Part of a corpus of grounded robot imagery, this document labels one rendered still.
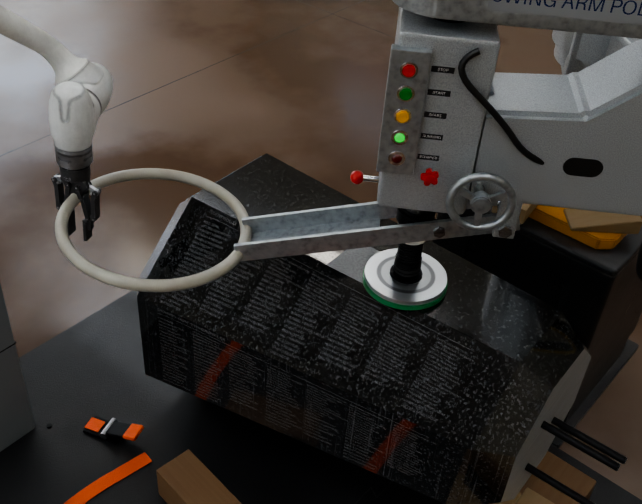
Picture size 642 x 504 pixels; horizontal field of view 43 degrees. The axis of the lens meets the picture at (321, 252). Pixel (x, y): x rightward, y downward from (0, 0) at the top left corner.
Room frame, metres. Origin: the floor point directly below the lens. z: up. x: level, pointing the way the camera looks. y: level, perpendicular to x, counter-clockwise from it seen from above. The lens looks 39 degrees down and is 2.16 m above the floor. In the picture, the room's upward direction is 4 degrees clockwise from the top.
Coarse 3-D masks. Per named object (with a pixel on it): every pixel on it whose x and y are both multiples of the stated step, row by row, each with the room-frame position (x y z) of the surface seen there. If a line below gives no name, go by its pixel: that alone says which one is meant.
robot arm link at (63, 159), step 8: (56, 152) 1.68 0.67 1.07; (64, 152) 1.67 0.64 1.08; (72, 152) 1.67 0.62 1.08; (80, 152) 1.68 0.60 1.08; (88, 152) 1.70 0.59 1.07; (56, 160) 1.69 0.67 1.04; (64, 160) 1.67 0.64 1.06; (72, 160) 1.67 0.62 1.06; (80, 160) 1.68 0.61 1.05; (88, 160) 1.70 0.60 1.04; (72, 168) 1.67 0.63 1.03; (80, 168) 1.68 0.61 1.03
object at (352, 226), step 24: (264, 216) 1.68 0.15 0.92; (288, 216) 1.67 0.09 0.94; (312, 216) 1.67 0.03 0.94; (336, 216) 1.67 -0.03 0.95; (360, 216) 1.66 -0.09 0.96; (384, 216) 1.66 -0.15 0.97; (264, 240) 1.58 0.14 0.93; (288, 240) 1.56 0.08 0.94; (312, 240) 1.56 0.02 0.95; (336, 240) 1.56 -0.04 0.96; (360, 240) 1.55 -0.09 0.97; (384, 240) 1.55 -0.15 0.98; (408, 240) 1.55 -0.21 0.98
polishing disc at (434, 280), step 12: (384, 252) 1.69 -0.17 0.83; (372, 264) 1.64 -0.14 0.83; (384, 264) 1.64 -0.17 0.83; (432, 264) 1.66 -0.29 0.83; (372, 276) 1.59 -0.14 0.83; (384, 276) 1.59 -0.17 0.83; (432, 276) 1.61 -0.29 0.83; (444, 276) 1.61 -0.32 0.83; (372, 288) 1.55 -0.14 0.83; (384, 288) 1.55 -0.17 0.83; (396, 288) 1.55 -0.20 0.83; (408, 288) 1.55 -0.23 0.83; (420, 288) 1.56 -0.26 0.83; (432, 288) 1.56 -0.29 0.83; (444, 288) 1.56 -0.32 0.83; (396, 300) 1.51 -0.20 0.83; (408, 300) 1.51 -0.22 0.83; (420, 300) 1.51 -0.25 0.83; (432, 300) 1.52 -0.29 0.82
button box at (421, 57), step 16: (400, 48) 1.49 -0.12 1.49; (416, 48) 1.50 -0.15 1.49; (400, 64) 1.49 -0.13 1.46; (416, 64) 1.48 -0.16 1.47; (400, 80) 1.49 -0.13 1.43; (416, 80) 1.48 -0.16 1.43; (416, 96) 1.48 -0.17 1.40; (384, 112) 1.49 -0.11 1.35; (416, 112) 1.48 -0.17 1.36; (384, 128) 1.49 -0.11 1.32; (400, 128) 1.49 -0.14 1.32; (416, 128) 1.48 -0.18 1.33; (384, 144) 1.49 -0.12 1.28; (416, 144) 1.48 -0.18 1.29; (384, 160) 1.49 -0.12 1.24
